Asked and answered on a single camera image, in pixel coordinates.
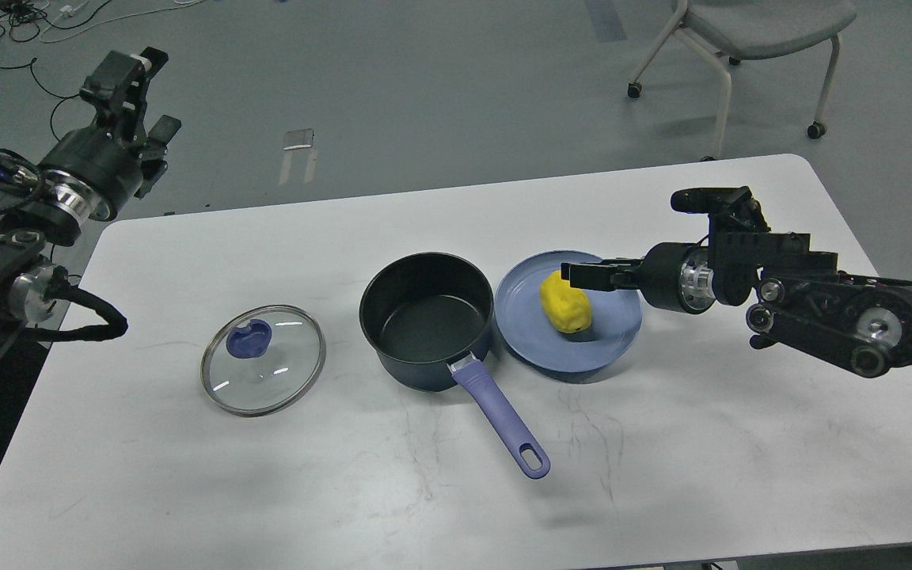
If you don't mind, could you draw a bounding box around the yellow toy potato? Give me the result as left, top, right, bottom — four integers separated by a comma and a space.
538, 270, 593, 333

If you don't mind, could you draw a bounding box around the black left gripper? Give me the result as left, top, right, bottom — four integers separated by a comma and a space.
28, 47, 182, 246

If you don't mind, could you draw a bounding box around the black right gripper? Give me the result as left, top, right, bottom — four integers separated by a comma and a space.
560, 242, 716, 314

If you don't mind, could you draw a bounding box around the blue round plate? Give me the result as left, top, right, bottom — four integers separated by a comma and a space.
495, 250, 643, 383

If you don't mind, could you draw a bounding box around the white floor cable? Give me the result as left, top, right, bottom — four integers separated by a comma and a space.
36, 0, 207, 44

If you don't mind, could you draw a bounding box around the grey office chair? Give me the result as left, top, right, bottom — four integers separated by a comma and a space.
626, 1, 857, 160

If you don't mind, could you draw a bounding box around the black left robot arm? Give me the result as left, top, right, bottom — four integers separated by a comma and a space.
0, 47, 181, 360

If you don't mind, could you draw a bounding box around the glass pot lid purple knob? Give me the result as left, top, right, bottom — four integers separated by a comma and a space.
199, 304, 327, 417

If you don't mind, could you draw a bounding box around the dark blue saucepan purple handle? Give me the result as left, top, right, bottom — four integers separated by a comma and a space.
359, 252, 553, 480

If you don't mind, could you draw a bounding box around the silver floor plate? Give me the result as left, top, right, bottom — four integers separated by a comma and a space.
281, 127, 315, 152

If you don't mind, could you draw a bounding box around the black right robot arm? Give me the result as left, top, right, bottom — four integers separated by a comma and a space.
560, 185, 912, 378

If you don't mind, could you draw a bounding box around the black box at left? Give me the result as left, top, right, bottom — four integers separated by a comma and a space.
0, 340, 48, 463

